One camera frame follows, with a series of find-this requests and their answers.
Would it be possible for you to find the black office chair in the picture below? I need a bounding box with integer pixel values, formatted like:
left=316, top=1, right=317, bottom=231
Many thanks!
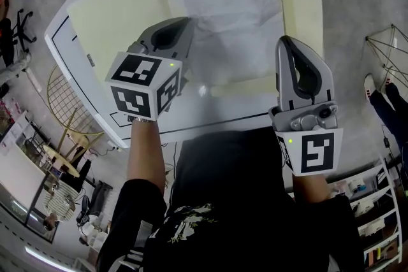
left=0, top=7, right=35, bottom=68

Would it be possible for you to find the person's right forearm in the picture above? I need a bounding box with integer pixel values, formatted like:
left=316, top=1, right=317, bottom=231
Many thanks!
left=292, top=173, right=330, bottom=213

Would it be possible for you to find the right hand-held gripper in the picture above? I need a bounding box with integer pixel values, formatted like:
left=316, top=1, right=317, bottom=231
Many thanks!
left=268, top=35, right=344, bottom=176

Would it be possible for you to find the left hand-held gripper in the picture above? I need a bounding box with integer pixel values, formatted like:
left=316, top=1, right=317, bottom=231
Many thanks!
left=104, top=16, right=196, bottom=123

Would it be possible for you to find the person's black printed shirt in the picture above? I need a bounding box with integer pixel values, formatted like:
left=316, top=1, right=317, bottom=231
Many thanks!
left=98, top=128, right=367, bottom=272

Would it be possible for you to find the round white wire-base side table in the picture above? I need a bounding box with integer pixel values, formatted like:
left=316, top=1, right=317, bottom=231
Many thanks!
left=364, top=23, right=408, bottom=81

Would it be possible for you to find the person's left forearm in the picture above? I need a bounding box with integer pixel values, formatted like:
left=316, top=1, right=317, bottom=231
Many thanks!
left=126, top=118, right=167, bottom=199

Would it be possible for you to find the round wooden stool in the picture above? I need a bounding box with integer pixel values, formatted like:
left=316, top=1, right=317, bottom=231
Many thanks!
left=42, top=107, right=106, bottom=180

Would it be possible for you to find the gold wire chair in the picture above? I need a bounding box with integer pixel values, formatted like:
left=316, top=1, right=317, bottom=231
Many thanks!
left=47, top=62, right=106, bottom=145

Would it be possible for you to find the silver wristwatch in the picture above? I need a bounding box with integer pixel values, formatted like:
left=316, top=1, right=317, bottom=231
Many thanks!
left=128, top=115, right=156, bottom=124

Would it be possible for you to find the white shelf rack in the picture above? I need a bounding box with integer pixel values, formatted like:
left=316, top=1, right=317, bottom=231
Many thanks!
left=324, top=154, right=405, bottom=272

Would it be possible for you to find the white tape roll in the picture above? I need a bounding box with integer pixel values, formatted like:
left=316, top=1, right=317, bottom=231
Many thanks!
left=347, top=179, right=368, bottom=196

